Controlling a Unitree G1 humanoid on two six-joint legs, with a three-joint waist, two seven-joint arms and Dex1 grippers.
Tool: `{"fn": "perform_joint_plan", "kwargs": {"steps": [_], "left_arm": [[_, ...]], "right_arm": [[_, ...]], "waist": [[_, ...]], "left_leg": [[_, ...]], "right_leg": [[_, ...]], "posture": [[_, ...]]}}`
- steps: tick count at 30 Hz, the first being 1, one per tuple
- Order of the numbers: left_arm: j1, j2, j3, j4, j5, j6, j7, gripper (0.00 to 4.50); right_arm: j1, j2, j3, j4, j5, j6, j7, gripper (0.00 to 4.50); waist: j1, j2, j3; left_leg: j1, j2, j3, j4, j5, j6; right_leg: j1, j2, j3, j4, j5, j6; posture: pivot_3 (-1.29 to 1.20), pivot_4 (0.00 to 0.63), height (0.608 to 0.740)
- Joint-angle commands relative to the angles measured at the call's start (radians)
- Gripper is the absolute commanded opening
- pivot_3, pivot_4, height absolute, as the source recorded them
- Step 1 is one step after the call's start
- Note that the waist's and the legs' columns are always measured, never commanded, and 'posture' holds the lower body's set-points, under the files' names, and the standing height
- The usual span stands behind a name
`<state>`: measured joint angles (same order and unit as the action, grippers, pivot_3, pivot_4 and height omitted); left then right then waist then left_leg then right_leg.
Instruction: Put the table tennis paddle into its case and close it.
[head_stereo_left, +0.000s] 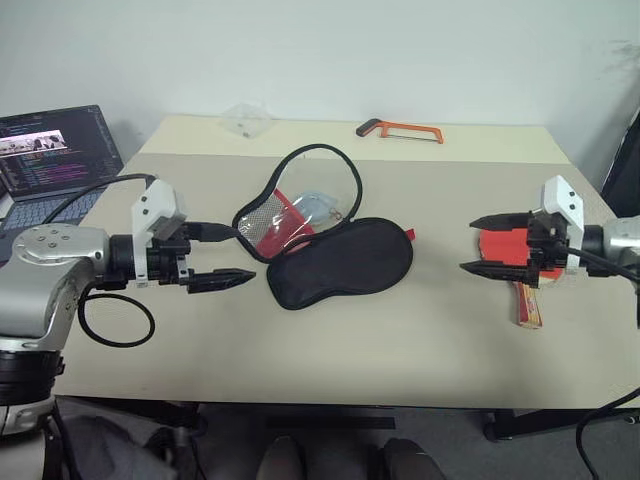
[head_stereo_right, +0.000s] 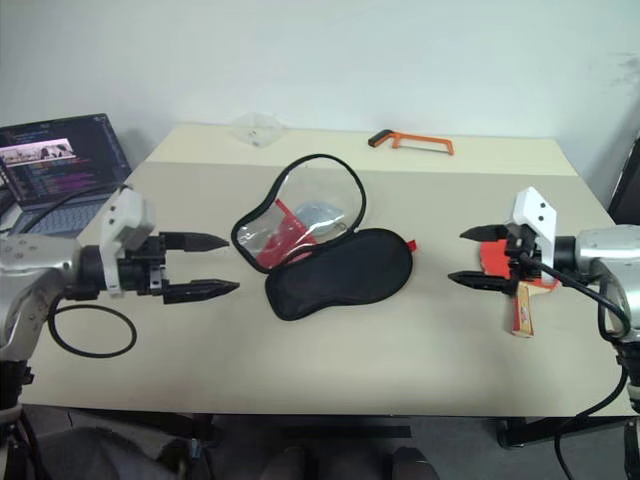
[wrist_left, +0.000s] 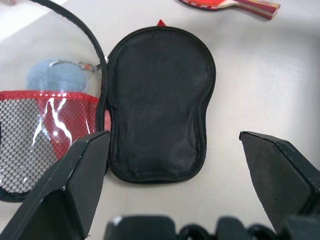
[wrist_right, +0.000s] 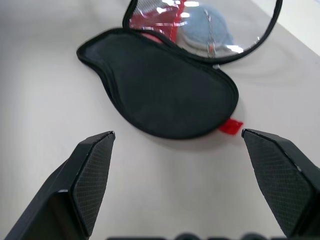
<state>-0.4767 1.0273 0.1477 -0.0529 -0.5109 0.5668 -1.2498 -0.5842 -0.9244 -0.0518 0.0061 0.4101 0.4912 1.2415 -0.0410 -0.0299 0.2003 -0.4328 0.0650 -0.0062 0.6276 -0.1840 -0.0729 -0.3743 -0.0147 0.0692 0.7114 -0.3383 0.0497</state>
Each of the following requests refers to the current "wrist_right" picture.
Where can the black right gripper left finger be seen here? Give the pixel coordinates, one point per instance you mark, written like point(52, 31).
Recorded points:
point(91, 180)

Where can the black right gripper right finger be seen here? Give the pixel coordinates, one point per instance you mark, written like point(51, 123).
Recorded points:
point(282, 180)

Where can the red mesh bag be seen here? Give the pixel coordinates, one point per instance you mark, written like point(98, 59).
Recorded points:
point(155, 87)

